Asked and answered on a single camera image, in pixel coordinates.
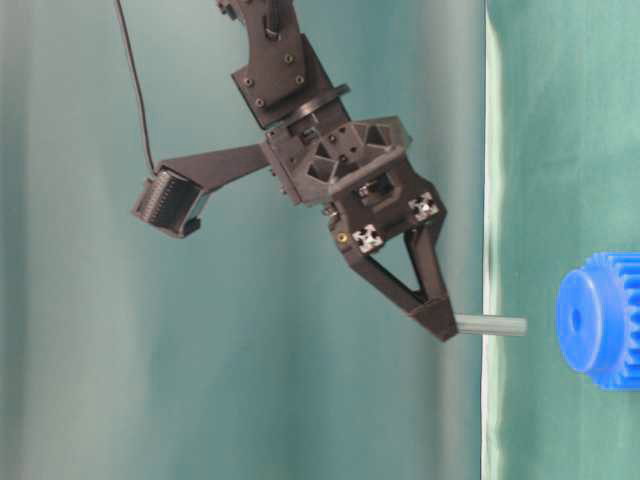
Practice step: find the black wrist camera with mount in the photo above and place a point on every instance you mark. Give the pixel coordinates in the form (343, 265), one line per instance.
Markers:
(174, 197)

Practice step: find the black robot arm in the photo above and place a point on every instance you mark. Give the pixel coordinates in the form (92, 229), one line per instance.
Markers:
(285, 85)

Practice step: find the blue plastic gear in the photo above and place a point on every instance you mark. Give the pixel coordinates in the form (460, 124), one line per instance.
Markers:
(597, 320)

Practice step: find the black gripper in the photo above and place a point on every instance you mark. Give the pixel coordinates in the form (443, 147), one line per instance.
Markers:
(361, 173)

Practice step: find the green table cloth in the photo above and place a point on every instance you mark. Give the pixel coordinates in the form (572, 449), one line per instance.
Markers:
(562, 183)

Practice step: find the grey metal shaft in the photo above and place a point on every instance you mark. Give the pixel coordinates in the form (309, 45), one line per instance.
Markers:
(491, 325)

